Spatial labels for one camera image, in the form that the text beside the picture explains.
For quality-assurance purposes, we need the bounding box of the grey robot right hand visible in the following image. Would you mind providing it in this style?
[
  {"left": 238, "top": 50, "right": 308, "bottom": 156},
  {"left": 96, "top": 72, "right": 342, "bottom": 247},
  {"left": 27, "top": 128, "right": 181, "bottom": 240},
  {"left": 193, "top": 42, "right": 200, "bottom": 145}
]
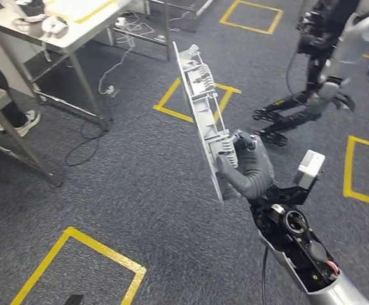
[{"left": 215, "top": 129, "right": 274, "bottom": 201}]

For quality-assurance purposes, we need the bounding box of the silver wheel hubcap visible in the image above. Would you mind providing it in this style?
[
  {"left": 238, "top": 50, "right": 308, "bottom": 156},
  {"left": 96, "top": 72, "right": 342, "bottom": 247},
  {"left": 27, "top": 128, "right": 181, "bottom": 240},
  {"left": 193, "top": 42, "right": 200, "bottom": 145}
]
[{"left": 172, "top": 41, "right": 239, "bottom": 206}]

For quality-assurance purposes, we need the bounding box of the yellow floor tape outline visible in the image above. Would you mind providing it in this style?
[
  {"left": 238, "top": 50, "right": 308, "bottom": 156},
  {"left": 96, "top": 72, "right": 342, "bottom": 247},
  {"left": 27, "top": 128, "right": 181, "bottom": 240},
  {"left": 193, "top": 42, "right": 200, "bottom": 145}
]
[
  {"left": 219, "top": 0, "right": 284, "bottom": 36},
  {"left": 153, "top": 77, "right": 242, "bottom": 124},
  {"left": 10, "top": 226, "right": 147, "bottom": 305}
]

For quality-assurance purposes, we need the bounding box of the black silver humanoid robot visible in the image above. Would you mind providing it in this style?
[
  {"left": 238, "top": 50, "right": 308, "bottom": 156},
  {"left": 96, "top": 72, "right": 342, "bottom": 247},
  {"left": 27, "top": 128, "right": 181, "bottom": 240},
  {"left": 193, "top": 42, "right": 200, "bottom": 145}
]
[{"left": 253, "top": 0, "right": 369, "bottom": 148}]

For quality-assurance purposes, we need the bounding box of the steel table white top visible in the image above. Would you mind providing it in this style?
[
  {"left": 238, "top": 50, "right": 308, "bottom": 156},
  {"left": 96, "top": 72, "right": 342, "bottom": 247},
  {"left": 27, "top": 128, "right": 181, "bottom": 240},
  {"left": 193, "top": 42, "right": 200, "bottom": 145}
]
[{"left": 0, "top": 0, "right": 132, "bottom": 132}]

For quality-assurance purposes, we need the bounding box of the black item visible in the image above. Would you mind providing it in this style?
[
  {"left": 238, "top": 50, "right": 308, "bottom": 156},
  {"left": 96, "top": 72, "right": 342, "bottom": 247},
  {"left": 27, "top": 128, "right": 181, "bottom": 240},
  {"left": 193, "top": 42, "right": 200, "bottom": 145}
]
[{"left": 15, "top": 0, "right": 45, "bottom": 16}]

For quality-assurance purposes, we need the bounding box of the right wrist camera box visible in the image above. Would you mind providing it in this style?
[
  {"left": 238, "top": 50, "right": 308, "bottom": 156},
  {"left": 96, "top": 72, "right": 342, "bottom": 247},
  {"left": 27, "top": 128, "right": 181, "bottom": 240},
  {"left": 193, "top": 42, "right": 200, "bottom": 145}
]
[{"left": 293, "top": 150, "right": 326, "bottom": 191}]

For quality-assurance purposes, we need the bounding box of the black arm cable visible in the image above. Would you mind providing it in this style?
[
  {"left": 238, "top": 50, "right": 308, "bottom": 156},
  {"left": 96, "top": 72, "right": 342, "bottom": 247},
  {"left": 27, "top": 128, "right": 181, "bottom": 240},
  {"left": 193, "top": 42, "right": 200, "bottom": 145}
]
[{"left": 261, "top": 246, "right": 270, "bottom": 305}]

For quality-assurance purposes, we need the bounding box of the metal frame table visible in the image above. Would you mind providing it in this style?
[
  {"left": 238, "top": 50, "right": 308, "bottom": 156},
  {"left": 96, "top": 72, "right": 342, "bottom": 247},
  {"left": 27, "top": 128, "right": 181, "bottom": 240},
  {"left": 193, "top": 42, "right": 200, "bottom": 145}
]
[{"left": 107, "top": 0, "right": 215, "bottom": 62}]

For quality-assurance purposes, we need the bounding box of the white floor cable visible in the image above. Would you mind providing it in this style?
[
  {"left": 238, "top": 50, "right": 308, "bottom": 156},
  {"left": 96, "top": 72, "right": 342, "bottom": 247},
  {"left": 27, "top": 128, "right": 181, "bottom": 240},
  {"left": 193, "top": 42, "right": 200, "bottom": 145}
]
[{"left": 98, "top": 12, "right": 166, "bottom": 98}]

